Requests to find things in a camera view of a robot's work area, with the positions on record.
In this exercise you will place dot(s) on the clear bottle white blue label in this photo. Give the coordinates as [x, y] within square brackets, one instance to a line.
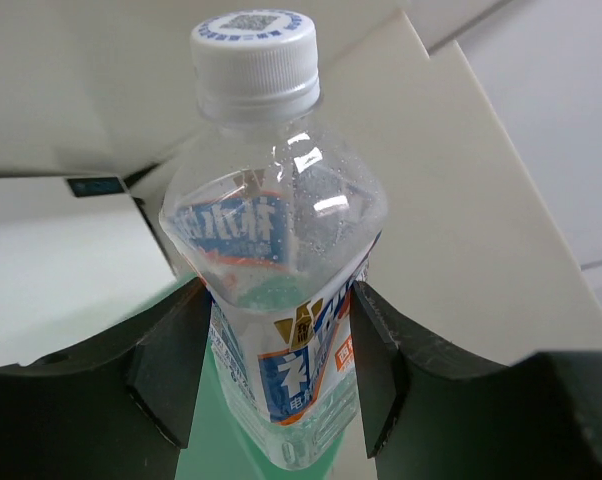
[277, 216]

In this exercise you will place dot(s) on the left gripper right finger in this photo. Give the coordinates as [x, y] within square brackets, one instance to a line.
[432, 410]

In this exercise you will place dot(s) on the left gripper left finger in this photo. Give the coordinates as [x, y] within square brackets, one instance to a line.
[118, 405]

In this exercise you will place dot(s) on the green plastic bin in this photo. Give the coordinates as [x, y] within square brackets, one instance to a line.
[218, 448]

